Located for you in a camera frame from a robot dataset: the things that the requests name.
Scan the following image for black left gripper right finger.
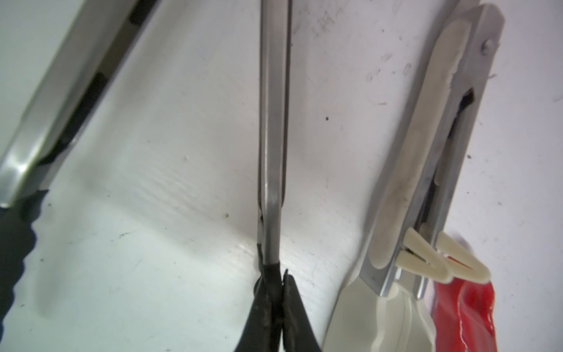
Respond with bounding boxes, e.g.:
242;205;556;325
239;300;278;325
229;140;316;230
282;270;321;352

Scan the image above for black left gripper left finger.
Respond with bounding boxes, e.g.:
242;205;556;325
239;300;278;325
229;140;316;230
235;263;284;352

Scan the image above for black steel tongs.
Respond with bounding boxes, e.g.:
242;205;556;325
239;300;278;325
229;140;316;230
0;0;293;340

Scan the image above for steel cream-tipped tongs left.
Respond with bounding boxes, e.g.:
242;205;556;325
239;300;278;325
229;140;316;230
323;1;505;351

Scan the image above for red handled tongs front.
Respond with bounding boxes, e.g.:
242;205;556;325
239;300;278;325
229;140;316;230
432;266;498;352

